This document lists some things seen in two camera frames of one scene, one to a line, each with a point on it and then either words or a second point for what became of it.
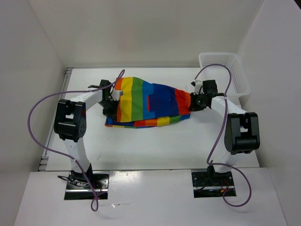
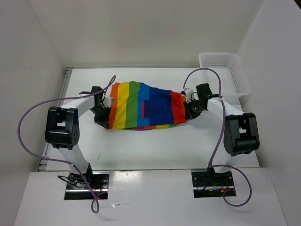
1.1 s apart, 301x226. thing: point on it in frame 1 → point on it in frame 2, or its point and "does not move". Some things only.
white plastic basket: (239, 86) does not move
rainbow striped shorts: (141, 103) does not move
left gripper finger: (110, 109) → (103, 123)
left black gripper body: (101, 102) → (100, 112)
